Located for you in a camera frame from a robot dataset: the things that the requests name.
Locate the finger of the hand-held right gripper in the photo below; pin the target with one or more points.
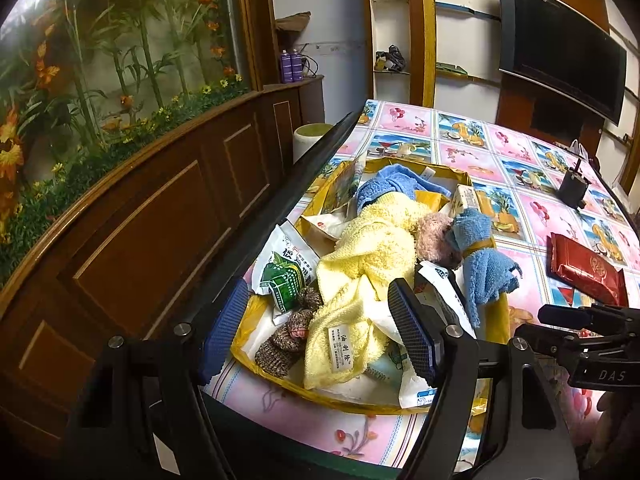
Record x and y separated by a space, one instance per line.
565 315
547 342

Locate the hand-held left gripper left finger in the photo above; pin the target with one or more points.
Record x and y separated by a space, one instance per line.
225 330

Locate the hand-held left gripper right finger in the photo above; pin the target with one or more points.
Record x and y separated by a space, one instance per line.
410 330

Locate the white printed sachet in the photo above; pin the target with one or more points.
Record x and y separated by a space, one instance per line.
440 280

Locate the brown knitted glove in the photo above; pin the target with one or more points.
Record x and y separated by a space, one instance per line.
282 345

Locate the pale yellow towel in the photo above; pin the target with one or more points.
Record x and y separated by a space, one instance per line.
350 300

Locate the green and white packet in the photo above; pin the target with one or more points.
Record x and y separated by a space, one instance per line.
285 280

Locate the pink plush toy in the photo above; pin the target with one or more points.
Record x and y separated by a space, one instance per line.
435 240

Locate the gold-lined white box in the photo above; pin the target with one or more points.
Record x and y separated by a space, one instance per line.
320 400

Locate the person's right hand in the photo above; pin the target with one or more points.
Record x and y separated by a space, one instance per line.
615 425

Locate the red foil packet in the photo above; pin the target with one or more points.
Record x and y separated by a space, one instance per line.
585 270

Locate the black electric motor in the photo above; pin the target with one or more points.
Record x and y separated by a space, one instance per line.
572 190

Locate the white plastic bag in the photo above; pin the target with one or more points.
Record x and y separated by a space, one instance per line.
579 151

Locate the printed tablecloth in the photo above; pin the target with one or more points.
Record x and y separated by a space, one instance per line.
500 160

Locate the white bucket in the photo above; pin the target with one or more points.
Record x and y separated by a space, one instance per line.
310 142

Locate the green flat item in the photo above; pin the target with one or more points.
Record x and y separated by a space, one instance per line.
452 69

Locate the black television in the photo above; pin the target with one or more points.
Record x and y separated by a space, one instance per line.
560 50

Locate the purple spray can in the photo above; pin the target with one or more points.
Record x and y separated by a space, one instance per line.
297 65
285 66

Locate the artificial flower display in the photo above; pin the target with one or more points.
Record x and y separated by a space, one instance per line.
125 60

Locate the brown cloth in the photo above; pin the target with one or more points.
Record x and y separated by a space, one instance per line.
292 22

